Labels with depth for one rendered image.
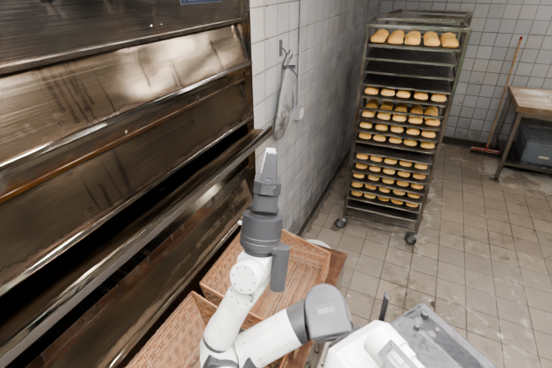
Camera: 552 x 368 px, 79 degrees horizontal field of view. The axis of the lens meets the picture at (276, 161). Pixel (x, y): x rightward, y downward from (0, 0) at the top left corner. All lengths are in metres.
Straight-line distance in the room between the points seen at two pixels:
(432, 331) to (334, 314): 0.21
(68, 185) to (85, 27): 0.41
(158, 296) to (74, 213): 0.56
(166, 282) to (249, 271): 0.82
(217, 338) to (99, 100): 0.67
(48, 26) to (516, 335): 2.92
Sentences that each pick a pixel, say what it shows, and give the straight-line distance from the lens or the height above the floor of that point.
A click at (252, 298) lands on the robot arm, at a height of 1.43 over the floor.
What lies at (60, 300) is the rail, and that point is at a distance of 0.95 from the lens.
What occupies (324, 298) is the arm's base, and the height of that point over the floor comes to 1.41.
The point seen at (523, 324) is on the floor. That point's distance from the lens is 3.03.
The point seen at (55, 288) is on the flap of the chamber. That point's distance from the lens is 1.02.
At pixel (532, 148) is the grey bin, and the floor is 0.41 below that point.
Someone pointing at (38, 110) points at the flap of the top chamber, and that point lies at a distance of 0.95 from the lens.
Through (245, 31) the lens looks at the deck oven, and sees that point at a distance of 1.61.
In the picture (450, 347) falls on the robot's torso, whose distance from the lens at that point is 0.87.
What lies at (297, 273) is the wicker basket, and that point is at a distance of 2.01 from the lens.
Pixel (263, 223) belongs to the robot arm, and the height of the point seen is 1.63.
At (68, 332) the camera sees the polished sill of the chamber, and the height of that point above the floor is 1.17.
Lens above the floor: 2.07
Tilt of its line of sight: 29 degrees down
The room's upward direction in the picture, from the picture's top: straight up
